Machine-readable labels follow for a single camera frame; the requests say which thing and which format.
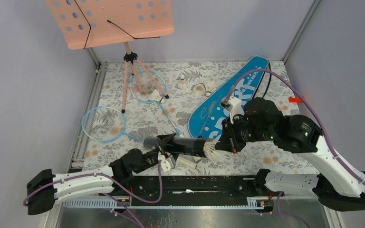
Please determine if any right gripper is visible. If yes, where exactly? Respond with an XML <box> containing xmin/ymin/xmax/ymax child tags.
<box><xmin>214</xmin><ymin>113</ymin><xmax>274</xmax><ymax>153</ymax></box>

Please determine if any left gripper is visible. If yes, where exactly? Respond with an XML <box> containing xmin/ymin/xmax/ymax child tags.
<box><xmin>134</xmin><ymin>134</ymin><xmax>182</xmax><ymax>174</ymax></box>

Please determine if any black shuttlecock tube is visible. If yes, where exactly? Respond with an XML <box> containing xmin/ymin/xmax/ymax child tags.
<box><xmin>143</xmin><ymin>136</ymin><xmax>212</xmax><ymax>157</ymax></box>

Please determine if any shuttlecock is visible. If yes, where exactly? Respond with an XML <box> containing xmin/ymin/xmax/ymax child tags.
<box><xmin>203</xmin><ymin>140</ymin><xmax>230</xmax><ymax>161</ymax></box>
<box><xmin>149</xmin><ymin>90</ymin><xmax>164</xmax><ymax>103</ymax></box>
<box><xmin>204</xmin><ymin>79</ymin><xmax>215</xmax><ymax>97</ymax></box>
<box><xmin>177</xmin><ymin>75</ymin><xmax>188</xmax><ymax>90</ymax></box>
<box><xmin>192</xmin><ymin>82</ymin><xmax>206</xmax><ymax>96</ymax></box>

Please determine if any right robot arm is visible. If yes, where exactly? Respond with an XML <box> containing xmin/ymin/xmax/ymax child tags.
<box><xmin>220</xmin><ymin>91</ymin><xmax>365</xmax><ymax>212</ymax></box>

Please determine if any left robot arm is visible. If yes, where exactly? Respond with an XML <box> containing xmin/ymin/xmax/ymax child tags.
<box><xmin>22</xmin><ymin>133</ymin><xmax>177</xmax><ymax>215</ymax></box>

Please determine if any blue racket cover bag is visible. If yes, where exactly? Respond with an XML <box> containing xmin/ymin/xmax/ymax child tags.
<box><xmin>188</xmin><ymin>56</ymin><xmax>271</xmax><ymax>142</ymax></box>

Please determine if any shuttlecock on racket head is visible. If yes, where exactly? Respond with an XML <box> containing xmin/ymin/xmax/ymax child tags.
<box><xmin>149</xmin><ymin>90</ymin><xmax>164</xmax><ymax>103</ymax></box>

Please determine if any shuttlecock upright back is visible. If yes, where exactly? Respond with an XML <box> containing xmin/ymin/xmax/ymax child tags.
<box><xmin>177</xmin><ymin>75</ymin><xmax>188</xmax><ymax>90</ymax></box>

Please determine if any blue racket left side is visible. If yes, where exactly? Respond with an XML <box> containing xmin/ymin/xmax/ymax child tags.
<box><xmin>81</xmin><ymin>106</ymin><xmax>142</xmax><ymax>143</ymax></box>

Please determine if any blue racket near stand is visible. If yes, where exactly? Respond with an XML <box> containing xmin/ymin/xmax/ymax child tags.
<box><xmin>132</xmin><ymin>70</ymin><xmax>185</xmax><ymax>137</ymax></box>

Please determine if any pink music stand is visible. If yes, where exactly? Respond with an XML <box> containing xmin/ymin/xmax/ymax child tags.
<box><xmin>45</xmin><ymin>0</ymin><xmax>174</xmax><ymax>113</ymax></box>

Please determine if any black front rail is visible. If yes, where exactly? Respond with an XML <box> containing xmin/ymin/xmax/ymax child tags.
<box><xmin>99</xmin><ymin>174</ymin><xmax>286</xmax><ymax>208</ymax></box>

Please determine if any red clip on wall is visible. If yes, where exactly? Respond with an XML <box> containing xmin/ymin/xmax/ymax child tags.
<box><xmin>288</xmin><ymin>96</ymin><xmax>305</xmax><ymax>103</ymax></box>

